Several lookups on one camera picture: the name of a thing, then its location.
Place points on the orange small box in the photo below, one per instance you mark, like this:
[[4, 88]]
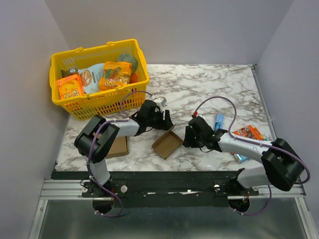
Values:
[[249, 132]]

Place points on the yellow mango gummy bag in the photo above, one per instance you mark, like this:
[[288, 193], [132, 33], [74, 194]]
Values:
[[115, 74]]

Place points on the brown cardboard box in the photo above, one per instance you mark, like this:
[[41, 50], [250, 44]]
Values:
[[167, 143], [118, 148]]

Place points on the light blue cassava chips bag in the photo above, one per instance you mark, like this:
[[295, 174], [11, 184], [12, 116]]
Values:
[[90, 78]]

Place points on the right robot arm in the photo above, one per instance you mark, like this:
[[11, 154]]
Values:
[[280, 165]]

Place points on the grey green round sponge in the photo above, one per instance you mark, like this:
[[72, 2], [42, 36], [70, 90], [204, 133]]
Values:
[[129, 58]]

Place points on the blue small box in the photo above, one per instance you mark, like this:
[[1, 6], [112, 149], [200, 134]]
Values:
[[219, 120]]

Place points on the light blue mint pack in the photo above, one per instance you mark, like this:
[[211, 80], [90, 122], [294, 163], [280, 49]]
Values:
[[241, 157]]

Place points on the orange round fruit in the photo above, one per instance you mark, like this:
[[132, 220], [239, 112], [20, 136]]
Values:
[[134, 78]]

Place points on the black mounting base plate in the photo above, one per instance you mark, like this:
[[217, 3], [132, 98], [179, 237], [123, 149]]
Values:
[[164, 189]]

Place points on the yellow plastic shopping basket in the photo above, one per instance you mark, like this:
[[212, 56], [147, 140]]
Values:
[[106, 102]]

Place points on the folded brown cardboard box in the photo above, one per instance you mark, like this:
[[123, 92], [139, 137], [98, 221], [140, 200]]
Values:
[[118, 148]]

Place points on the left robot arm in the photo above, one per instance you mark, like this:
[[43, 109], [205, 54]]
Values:
[[85, 142]]

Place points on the orange snack box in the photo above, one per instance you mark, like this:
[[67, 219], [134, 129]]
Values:
[[70, 87]]

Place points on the dark brown snack packet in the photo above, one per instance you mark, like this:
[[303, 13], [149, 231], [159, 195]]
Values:
[[67, 73]]

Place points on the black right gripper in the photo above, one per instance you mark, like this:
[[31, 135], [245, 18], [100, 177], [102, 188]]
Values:
[[190, 137]]

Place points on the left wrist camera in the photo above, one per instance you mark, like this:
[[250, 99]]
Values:
[[160, 102]]

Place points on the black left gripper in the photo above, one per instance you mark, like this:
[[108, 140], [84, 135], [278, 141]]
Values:
[[165, 124]]

